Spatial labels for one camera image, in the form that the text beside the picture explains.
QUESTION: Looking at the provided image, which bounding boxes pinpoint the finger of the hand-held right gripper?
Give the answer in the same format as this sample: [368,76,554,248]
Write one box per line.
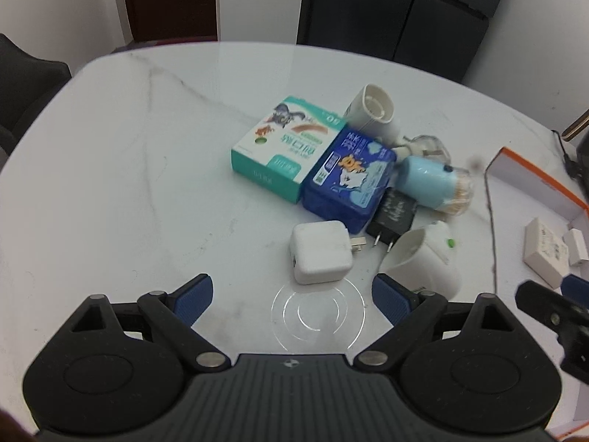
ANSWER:
[514,274,589,384]

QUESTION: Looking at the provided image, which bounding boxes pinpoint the dark chair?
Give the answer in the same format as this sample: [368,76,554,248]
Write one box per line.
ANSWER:
[0,33,72,157]

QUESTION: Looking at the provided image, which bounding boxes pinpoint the white charger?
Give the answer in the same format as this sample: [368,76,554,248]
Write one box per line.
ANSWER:
[290,221,368,285]

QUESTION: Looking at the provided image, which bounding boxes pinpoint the thin black cord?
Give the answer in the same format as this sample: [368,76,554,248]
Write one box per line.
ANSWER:
[482,170,502,293]

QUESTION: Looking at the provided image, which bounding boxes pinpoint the orange and white cardboard box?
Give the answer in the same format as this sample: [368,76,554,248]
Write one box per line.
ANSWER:
[485,147,589,440]

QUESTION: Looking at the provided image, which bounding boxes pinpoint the brown door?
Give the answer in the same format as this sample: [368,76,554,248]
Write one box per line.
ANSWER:
[120,0,219,47]

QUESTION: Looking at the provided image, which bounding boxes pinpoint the white plug-in vaporizer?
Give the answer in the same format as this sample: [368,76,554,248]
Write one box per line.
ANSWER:
[343,84,449,166]

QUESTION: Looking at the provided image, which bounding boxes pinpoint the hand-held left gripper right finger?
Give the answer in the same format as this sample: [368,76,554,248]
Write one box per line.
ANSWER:
[354,274,516,371]

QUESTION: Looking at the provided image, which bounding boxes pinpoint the white plug-in device green dot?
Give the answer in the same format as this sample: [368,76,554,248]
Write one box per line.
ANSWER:
[378,220,462,299]

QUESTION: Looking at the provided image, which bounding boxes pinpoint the blue toothpick holder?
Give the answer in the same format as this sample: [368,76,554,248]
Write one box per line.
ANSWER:
[396,155,477,215]

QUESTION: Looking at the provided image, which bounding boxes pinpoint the black refrigerator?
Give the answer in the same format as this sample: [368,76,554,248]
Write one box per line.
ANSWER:
[297,0,509,86]

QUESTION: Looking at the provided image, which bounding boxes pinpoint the small white adapter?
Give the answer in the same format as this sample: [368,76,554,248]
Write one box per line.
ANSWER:
[565,228,589,267]

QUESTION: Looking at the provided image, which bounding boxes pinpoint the dark grey air fryer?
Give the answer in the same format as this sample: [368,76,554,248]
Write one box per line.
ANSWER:
[562,109,589,182]

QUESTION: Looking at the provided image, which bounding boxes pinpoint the small white printed box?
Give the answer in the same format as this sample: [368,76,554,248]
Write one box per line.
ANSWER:
[523,217,574,288]

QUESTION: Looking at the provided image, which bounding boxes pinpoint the teal bandage box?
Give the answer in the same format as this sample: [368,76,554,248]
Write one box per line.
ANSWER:
[230,96,347,204]

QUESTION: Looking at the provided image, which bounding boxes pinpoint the blue cartoon tin box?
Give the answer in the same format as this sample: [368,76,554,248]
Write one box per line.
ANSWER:
[300,126,397,235]

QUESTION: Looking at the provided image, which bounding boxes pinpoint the black charger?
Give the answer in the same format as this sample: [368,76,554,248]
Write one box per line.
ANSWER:
[366,188,419,252]

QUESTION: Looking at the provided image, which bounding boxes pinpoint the black power plug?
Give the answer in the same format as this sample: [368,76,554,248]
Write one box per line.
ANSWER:
[551,129,578,180]

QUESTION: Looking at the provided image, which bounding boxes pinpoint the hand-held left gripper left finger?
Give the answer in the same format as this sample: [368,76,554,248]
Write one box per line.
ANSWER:
[69,274,231,371]

